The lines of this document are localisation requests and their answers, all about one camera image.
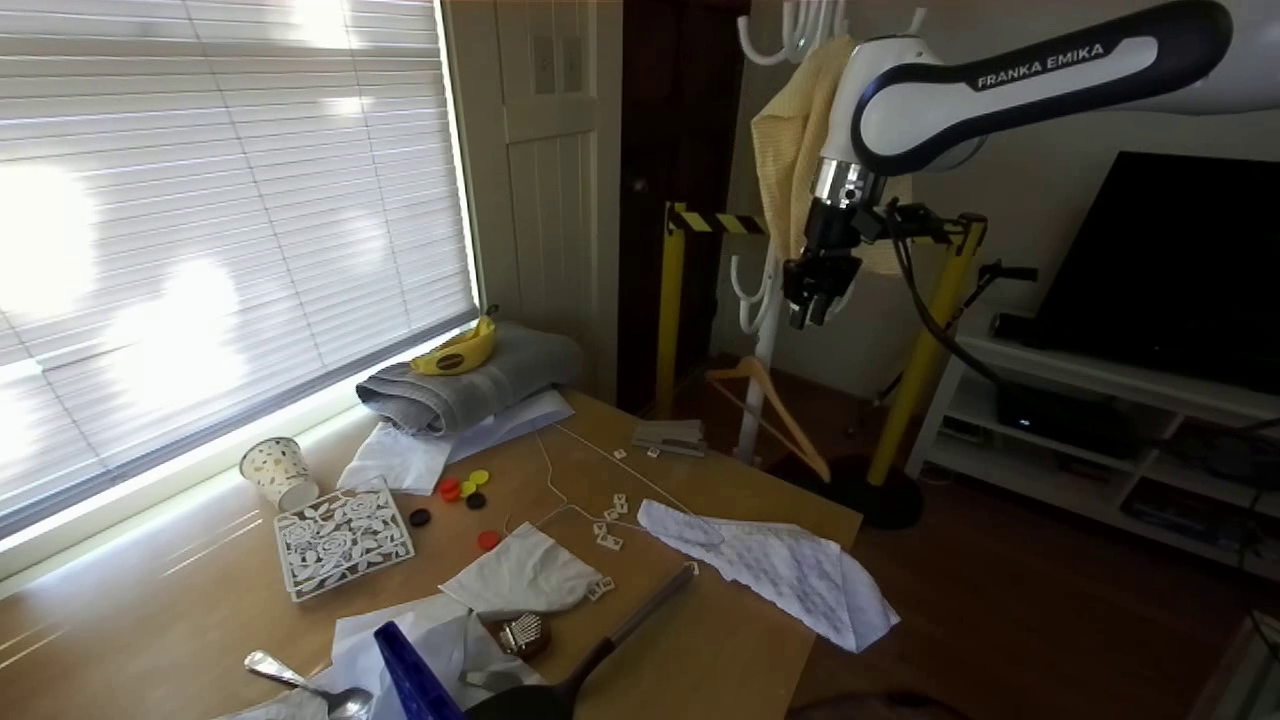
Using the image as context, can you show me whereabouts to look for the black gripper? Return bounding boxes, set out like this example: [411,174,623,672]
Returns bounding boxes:
[778,196,887,330]

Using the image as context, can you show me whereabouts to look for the yellow towel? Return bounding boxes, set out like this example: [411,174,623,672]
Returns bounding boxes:
[748,35,855,263]

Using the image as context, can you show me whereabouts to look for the grey folded towel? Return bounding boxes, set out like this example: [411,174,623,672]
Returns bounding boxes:
[352,315,588,439]

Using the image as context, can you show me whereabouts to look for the white coat rack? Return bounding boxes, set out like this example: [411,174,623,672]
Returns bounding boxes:
[722,0,931,463]

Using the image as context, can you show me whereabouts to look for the wooden clothes hanger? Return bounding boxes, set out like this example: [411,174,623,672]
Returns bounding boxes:
[701,355,835,486]

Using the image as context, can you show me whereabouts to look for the yellow black striped barrier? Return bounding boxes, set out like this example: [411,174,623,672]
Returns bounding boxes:
[650,196,992,533]

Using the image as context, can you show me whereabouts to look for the small grey flat object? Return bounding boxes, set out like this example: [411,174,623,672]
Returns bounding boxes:
[628,417,712,463]

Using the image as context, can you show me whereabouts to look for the dark brown wooden door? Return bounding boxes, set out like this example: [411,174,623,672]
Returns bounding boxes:
[615,0,750,396]

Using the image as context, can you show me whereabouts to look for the white patterned cloth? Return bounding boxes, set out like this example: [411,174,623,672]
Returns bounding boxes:
[632,496,903,655]

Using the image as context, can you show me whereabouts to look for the black media box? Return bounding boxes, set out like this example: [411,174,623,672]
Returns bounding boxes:
[992,379,1143,463]

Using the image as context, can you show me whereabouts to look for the white panelled door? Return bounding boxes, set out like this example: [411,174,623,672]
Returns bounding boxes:
[444,0,628,396]

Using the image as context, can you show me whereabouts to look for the pale blue sheet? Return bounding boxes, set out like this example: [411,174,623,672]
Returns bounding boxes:
[444,386,577,468]

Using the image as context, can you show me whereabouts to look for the black television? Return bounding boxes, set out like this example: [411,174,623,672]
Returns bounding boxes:
[1025,148,1280,401]

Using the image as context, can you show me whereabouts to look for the yellow banana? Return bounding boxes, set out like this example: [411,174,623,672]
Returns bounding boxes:
[406,311,504,379]

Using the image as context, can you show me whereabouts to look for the white television stand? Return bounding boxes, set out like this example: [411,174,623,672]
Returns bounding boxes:
[903,330,1280,585]

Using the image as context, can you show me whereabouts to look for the white napkin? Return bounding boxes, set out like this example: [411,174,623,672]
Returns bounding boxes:
[435,515,615,619]

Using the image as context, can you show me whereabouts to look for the brown silver wrapped snack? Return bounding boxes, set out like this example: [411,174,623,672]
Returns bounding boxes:
[480,608,550,665]

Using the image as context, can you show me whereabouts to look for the white folded cloth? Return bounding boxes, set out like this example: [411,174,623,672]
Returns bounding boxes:
[331,417,455,499]

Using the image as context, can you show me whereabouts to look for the black frying pan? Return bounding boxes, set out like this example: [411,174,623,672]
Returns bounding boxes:
[455,564,694,720]

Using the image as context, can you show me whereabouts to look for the clear plastic bag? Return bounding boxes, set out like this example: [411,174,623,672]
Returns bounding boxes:
[214,590,550,720]

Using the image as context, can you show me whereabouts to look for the white patterned square box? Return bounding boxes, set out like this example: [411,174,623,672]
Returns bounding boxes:
[267,478,420,608]

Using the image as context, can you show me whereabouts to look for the blue grid game board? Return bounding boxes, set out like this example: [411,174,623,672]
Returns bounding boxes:
[367,617,464,720]

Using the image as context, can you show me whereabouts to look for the white patterned paper cup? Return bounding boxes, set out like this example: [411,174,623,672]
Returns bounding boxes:
[235,433,325,515]

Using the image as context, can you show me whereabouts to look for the white window blinds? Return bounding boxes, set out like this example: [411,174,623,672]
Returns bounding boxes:
[0,0,480,533]

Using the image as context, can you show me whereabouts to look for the metal spoon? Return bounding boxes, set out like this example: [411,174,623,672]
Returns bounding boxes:
[241,646,375,720]

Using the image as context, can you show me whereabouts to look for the black cable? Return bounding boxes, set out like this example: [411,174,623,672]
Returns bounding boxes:
[887,196,1021,392]

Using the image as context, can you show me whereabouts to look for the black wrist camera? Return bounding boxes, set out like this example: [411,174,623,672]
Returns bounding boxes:
[875,196,959,250]

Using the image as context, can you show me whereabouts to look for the white beaded cord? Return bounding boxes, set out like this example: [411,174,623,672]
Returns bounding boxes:
[532,421,694,552]

